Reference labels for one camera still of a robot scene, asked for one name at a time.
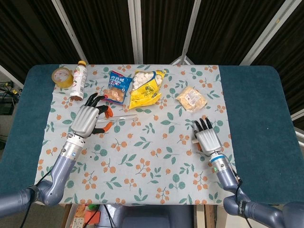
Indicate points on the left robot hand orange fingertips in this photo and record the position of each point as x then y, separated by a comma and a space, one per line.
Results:
84, 120

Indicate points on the yellow marshmallow bag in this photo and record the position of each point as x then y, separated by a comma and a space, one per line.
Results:
145, 92

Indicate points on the clear bag of beige snacks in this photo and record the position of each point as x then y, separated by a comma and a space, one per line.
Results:
192, 98

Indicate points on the white drink bottle yellow cap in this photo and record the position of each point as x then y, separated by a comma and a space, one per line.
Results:
78, 83

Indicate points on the cardboard box with colourful items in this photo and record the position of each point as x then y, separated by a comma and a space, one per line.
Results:
76, 221

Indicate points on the floral fruit-print tablecloth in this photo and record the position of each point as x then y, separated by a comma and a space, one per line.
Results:
142, 185

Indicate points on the clear glass test tube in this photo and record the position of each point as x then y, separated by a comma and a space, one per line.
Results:
126, 117

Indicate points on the yellowish clear tape roll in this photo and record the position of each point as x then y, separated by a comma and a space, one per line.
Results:
62, 77

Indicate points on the teal table cover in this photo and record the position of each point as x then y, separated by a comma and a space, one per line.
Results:
256, 95

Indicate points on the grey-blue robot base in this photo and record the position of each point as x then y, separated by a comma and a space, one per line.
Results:
154, 218

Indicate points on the blue snack bag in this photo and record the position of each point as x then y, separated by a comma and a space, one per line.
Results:
116, 88

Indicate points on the wooden table leg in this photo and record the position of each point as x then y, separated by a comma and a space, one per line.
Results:
210, 217

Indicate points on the dark folding screen white frame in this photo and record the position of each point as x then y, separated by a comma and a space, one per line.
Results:
102, 28

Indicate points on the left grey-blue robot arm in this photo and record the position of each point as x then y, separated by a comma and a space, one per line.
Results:
59, 173

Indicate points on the right robot hand orange thumb tip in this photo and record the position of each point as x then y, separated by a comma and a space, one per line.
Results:
209, 140

